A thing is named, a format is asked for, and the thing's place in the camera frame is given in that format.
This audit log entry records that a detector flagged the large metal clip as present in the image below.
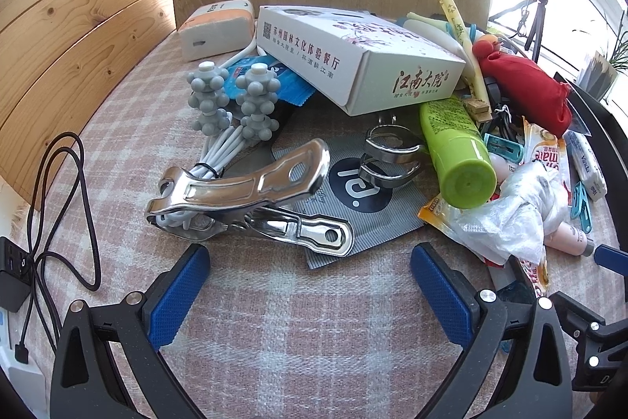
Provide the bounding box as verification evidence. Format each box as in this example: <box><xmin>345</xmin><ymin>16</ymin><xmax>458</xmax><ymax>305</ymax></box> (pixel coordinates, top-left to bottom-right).
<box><xmin>144</xmin><ymin>139</ymin><xmax>355</xmax><ymax>258</ymax></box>

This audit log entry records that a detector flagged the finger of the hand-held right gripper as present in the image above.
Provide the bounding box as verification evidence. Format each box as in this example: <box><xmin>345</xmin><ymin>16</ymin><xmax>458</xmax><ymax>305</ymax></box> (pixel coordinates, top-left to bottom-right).
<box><xmin>548</xmin><ymin>291</ymin><xmax>628</xmax><ymax>353</ymax></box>
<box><xmin>593</xmin><ymin>245</ymin><xmax>628</xmax><ymax>278</ymax></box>

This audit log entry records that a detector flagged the yellow orange sachet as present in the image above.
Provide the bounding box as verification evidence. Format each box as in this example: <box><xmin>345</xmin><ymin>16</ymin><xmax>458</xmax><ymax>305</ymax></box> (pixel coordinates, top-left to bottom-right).
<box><xmin>417</xmin><ymin>196</ymin><xmax>464</xmax><ymax>233</ymax></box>

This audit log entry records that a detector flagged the wooden clothespin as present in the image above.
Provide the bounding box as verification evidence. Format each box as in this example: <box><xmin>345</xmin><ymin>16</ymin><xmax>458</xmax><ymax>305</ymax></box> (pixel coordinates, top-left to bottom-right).
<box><xmin>464</xmin><ymin>97</ymin><xmax>494</xmax><ymax>123</ymax></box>

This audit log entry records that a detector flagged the grey bumpy massage roller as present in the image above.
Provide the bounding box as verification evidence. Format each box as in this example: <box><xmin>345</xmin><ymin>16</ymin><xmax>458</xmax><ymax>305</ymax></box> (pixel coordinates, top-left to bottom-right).
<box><xmin>185</xmin><ymin>41</ymin><xmax>281</xmax><ymax>142</ymax></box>

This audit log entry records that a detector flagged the black power cable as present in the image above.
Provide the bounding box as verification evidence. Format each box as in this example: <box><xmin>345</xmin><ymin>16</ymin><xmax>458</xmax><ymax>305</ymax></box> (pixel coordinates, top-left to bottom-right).
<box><xmin>15</xmin><ymin>132</ymin><xmax>101</xmax><ymax>366</ymax></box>

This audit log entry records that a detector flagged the black cable coil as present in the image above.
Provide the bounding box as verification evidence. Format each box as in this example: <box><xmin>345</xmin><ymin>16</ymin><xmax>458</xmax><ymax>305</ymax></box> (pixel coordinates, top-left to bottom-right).
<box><xmin>486</xmin><ymin>78</ymin><xmax>521</xmax><ymax>140</ymax></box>

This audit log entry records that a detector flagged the white cable bundle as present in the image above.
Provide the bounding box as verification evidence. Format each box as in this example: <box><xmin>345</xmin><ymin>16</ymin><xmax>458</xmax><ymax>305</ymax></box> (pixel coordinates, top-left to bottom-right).
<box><xmin>156</xmin><ymin>124</ymin><xmax>253</xmax><ymax>236</ymax></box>

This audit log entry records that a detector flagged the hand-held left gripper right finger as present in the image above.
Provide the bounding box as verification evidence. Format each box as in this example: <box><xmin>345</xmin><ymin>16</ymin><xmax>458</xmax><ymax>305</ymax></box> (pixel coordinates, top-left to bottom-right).
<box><xmin>410</xmin><ymin>243</ymin><xmax>574</xmax><ymax>419</ymax></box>

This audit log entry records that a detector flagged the red cloth pouch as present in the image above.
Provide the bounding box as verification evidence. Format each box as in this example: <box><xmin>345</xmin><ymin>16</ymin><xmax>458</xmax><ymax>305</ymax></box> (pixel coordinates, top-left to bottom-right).
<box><xmin>473</xmin><ymin>38</ymin><xmax>574</xmax><ymax>136</ymax></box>

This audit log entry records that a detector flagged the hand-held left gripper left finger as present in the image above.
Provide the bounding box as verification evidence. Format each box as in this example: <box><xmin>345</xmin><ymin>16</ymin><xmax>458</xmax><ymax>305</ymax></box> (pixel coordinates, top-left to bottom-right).
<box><xmin>49</xmin><ymin>243</ymin><xmax>212</xmax><ymax>419</ymax></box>

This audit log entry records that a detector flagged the white tube with blue print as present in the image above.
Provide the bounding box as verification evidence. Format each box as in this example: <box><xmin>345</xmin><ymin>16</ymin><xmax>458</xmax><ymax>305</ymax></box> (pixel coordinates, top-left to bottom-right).
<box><xmin>563</xmin><ymin>129</ymin><xmax>609</xmax><ymax>203</ymax></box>

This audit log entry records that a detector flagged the orange white tissue pack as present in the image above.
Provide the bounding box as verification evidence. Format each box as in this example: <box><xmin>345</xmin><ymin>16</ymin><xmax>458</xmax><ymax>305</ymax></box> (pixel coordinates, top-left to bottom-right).
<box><xmin>177</xmin><ymin>0</ymin><xmax>257</xmax><ymax>61</ymax></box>

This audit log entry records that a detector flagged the coffee creamer sachet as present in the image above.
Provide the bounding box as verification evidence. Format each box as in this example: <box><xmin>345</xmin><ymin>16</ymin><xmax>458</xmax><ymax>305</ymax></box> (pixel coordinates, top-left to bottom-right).
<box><xmin>520</xmin><ymin>117</ymin><xmax>572</xmax><ymax>184</ymax></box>
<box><xmin>517</xmin><ymin>252</ymin><xmax>553</xmax><ymax>297</ymax></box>

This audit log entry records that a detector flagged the crumpled clear plastic bag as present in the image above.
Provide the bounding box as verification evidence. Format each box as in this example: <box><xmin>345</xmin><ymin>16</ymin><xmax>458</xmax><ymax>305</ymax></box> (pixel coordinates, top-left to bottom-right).
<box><xmin>449</xmin><ymin>161</ymin><xmax>570</xmax><ymax>265</ymax></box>

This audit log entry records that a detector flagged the green plastic bottle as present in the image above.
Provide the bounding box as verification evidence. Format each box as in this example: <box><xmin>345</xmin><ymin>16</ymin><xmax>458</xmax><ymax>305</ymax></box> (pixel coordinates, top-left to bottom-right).
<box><xmin>418</xmin><ymin>97</ymin><xmax>498</xmax><ymax>210</ymax></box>

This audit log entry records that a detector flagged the pale yellow stick packet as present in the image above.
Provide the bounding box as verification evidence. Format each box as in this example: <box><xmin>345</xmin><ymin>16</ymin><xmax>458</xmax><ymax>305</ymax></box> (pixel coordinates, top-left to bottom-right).
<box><xmin>424</xmin><ymin>0</ymin><xmax>491</xmax><ymax>106</ymax></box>

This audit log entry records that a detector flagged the white power strip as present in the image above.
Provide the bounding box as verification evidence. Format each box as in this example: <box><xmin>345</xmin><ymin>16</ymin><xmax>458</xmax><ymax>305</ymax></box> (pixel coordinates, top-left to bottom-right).
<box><xmin>0</xmin><ymin>304</ymin><xmax>52</xmax><ymax>400</ymax></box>

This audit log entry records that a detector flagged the grey pouch with dark circle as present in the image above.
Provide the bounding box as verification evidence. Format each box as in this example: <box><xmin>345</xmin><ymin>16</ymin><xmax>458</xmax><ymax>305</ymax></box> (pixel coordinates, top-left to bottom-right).
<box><xmin>272</xmin><ymin>132</ymin><xmax>427</xmax><ymax>270</ymax></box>

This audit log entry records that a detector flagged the teal plastic clip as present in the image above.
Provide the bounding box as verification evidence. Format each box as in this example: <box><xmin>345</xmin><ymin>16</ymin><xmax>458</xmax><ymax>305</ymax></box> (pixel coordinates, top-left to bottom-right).
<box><xmin>483</xmin><ymin>132</ymin><xmax>526</xmax><ymax>165</ymax></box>

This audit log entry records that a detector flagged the pink cosmetic bottle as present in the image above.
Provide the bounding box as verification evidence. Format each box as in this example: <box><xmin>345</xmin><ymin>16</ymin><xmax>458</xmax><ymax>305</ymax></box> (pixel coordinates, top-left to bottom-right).
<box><xmin>542</xmin><ymin>220</ymin><xmax>597</xmax><ymax>258</ymax></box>

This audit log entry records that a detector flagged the black power adapter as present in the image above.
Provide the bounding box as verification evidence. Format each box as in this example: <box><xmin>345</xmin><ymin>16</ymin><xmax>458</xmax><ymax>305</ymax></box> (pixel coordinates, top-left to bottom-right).
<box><xmin>0</xmin><ymin>236</ymin><xmax>33</xmax><ymax>313</ymax></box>

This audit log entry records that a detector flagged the blue plastic clothes clip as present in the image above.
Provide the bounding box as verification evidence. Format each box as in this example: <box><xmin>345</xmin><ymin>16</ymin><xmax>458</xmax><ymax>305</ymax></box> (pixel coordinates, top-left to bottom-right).
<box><xmin>569</xmin><ymin>181</ymin><xmax>595</xmax><ymax>233</ymax></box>

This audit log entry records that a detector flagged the blue plastic packet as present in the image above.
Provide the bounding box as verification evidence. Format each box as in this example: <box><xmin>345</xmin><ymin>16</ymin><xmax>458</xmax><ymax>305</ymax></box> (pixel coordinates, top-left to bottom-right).
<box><xmin>228</xmin><ymin>56</ymin><xmax>317</xmax><ymax>106</ymax></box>

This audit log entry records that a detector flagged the pine plank panel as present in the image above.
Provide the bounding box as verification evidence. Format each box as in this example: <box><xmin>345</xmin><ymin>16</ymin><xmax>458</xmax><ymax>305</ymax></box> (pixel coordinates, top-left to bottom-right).
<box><xmin>0</xmin><ymin>0</ymin><xmax>177</xmax><ymax>214</ymax></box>

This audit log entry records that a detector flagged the white printed cardboard box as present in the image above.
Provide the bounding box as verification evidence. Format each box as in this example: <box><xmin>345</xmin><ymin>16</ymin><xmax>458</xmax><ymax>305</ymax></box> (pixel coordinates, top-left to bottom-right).
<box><xmin>256</xmin><ymin>5</ymin><xmax>467</xmax><ymax>116</ymax></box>

